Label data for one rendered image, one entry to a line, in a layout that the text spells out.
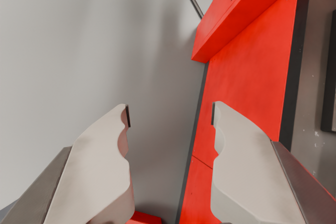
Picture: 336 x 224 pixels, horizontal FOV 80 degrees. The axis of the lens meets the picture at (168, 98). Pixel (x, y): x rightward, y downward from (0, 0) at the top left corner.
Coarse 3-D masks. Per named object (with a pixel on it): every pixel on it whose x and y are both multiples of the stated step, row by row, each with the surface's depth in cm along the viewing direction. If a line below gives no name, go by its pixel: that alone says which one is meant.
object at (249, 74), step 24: (288, 0) 58; (264, 24) 69; (288, 24) 56; (240, 48) 84; (264, 48) 65; (288, 48) 53; (216, 72) 108; (240, 72) 79; (264, 72) 62; (216, 96) 99; (240, 96) 74; (264, 96) 59; (264, 120) 57; (192, 144) 123; (192, 168) 112; (192, 192) 103; (192, 216) 95
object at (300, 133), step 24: (312, 0) 50; (312, 24) 49; (312, 48) 48; (288, 72) 51; (312, 72) 48; (288, 96) 49; (312, 96) 47; (288, 120) 47; (312, 120) 46; (288, 144) 46; (312, 144) 46; (312, 168) 45
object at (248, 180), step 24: (216, 120) 12; (240, 120) 11; (216, 144) 11; (240, 144) 9; (264, 144) 9; (216, 168) 8; (240, 168) 8; (264, 168) 8; (216, 192) 7; (240, 192) 7; (264, 192) 7; (288, 192) 7; (216, 216) 8; (240, 216) 7; (264, 216) 6; (288, 216) 6
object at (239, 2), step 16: (224, 0) 86; (240, 0) 69; (256, 0) 67; (272, 0) 65; (208, 16) 110; (224, 16) 82; (240, 16) 77; (256, 16) 75; (208, 32) 102; (224, 32) 92; (208, 48) 112
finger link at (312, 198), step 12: (276, 144) 9; (288, 156) 8; (288, 168) 8; (300, 168) 8; (288, 180) 7; (300, 180) 7; (312, 180) 7; (300, 192) 7; (312, 192) 7; (324, 192) 7; (300, 204) 6; (312, 204) 6; (324, 204) 6; (312, 216) 6; (324, 216) 6
